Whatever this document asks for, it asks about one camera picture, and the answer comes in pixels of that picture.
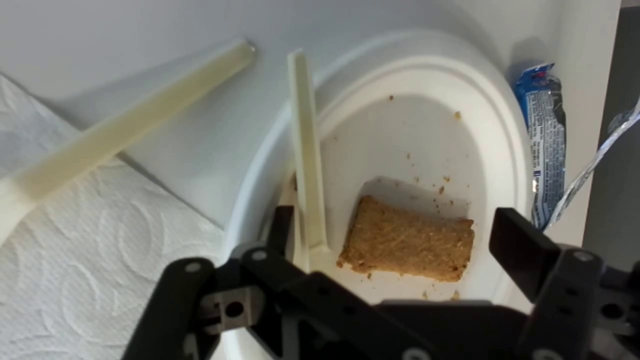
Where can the cream plastic knife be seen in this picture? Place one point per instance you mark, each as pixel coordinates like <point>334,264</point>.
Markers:
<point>306,160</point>

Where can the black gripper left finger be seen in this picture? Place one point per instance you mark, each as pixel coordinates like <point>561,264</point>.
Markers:
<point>280,231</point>

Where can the cream plastic fork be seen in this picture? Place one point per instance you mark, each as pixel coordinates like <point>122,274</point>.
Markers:
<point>27,189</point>

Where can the white paper napkin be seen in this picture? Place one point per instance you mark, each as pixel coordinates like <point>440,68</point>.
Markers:
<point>79,271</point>

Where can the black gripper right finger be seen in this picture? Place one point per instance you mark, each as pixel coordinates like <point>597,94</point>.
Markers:
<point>525,253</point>

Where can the blue silver snack wrapper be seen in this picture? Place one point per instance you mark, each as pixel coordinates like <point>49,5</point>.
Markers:
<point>538,94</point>

